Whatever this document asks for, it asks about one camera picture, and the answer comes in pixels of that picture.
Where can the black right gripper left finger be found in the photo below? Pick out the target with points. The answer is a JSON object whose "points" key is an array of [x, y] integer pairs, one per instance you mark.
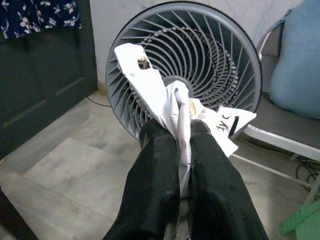
{"points": [[150, 180]]}

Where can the white metal chair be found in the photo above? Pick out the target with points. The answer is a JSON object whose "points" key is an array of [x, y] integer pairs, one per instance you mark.
{"points": [[275, 140]]}

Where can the navy floral cloth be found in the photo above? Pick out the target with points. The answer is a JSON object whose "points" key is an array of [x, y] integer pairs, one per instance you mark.
{"points": [[37, 15]]}

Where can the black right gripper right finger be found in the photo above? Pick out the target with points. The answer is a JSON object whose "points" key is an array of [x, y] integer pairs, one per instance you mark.
{"points": [[215, 195]]}

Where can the white paper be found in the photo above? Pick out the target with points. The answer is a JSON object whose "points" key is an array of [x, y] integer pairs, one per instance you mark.
{"points": [[150, 85]]}

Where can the light blue cushion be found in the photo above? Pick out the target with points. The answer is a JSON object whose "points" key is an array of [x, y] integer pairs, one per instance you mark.
{"points": [[297, 62]]}

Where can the grey round floor fan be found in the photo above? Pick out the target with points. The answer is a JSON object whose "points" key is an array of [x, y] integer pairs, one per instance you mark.
{"points": [[200, 50]]}

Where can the green plastic stool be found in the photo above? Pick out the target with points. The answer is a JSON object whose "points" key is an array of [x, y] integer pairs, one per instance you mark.
{"points": [[300, 217]]}

